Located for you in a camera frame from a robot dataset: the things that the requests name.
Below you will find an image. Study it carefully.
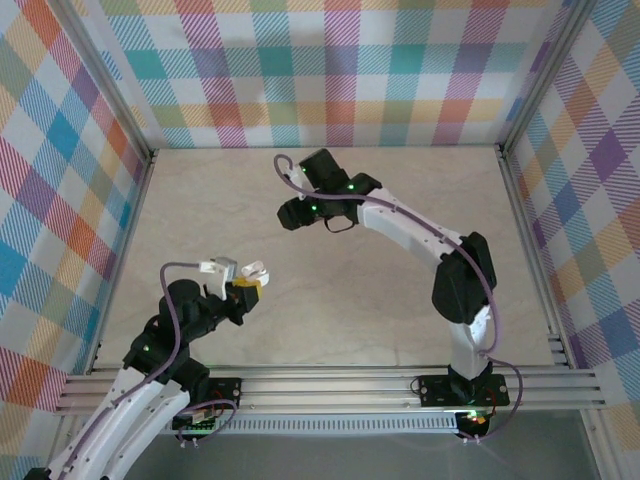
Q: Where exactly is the circuit board with yellow part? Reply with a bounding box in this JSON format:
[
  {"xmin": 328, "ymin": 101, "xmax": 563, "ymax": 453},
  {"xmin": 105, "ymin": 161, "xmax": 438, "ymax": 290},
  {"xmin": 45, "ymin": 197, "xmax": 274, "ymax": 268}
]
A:
[{"xmin": 457, "ymin": 409, "xmax": 490, "ymax": 429}]

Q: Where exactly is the white earbud charging case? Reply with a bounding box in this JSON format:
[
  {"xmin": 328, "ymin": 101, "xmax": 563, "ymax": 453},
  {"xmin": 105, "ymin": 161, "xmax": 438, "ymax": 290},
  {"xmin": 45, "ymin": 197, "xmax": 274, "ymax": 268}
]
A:
[{"xmin": 241, "ymin": 259, "xmax": 274, "ymax": 287}]

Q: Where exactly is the grey slotted cable duct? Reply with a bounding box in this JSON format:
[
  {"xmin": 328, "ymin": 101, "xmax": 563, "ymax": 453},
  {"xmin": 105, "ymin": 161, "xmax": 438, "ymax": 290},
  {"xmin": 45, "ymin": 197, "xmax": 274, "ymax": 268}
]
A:
[{"xmin": 164, "ymin": 417, "xmax": 461, "ymax": 436}]

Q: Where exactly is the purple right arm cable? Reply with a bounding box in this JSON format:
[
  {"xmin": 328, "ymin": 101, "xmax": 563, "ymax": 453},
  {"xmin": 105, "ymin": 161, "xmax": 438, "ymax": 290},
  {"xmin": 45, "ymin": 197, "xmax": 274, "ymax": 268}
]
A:
[{"xmin": 273, "ymin": 153, "xmax": 525, "ymax": 444}]

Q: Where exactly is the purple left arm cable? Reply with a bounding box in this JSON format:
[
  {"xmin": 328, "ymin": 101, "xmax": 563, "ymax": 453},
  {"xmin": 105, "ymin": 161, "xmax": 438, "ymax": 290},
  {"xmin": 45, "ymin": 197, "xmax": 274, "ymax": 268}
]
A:
[{"xmin": 47, "ymin": 261, "xmax": 237, "ymax": 479}]

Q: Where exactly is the thin black wire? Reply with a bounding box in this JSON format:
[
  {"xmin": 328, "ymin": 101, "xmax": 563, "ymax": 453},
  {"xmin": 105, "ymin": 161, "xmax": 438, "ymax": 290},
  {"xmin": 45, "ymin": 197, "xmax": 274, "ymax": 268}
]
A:
[{"xmin": 322, "ymin": 214, "xmax": 355, "ymax": 233}]

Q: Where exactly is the aluminium frame post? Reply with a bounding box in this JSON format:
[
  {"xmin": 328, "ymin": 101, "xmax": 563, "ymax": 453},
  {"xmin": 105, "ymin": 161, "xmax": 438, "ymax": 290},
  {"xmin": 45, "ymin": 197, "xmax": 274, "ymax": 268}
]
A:
[
  {"xmin": 52, "ymin": 0, "xmax": 156, "ymax": 166},
  {"xmin": 497, "ymin": 0, "xmax": 599, "ymax": 157}
]

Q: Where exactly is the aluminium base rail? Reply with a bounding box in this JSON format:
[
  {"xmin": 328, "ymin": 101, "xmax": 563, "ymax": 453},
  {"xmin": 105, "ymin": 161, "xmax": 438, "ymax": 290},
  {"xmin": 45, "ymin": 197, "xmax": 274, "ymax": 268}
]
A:
[{"xmin": 53, "ymin": 366, "xmax": 607, "ymax": 415}]

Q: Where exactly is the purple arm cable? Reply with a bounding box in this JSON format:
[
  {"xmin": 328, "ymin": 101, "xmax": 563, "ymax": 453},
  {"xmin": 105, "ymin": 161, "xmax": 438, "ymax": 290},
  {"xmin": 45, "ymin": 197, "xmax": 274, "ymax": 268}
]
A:
[
  {"xmin": 273, "ymin": 153, "xmax": 525, "ymax": 444},
  {"xmin": 47, "ymin": 261, "xmax": 237, "ymax": 479}
]

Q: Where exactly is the aluminium side rail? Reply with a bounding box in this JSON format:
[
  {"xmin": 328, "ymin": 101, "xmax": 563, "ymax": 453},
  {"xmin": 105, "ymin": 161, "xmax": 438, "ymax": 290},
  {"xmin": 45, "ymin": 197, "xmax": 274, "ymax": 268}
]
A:
[{"xmin": 494, "ymin": 144, "xmax": 616, "ymax": 480}]

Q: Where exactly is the circuit board with green lights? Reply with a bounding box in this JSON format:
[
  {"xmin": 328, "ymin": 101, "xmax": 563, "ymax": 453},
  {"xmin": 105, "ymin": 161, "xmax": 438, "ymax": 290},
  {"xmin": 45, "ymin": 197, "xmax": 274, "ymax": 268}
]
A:
[{"xmin": 172, "ymin": 412, "xmax": 221, "ymax": 434}]

